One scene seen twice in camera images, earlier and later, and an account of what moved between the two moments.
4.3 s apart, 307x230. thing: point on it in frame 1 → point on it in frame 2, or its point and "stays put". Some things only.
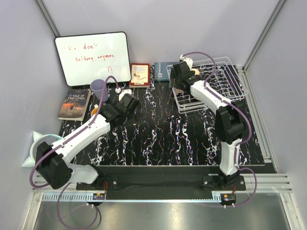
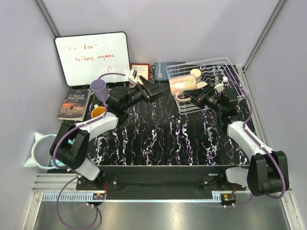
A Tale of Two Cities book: x=75 y=104 stays put
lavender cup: x=97 y=86 stays put
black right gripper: x=172 y=76 → x=197 y=94
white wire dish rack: x=218 y=74 stays put
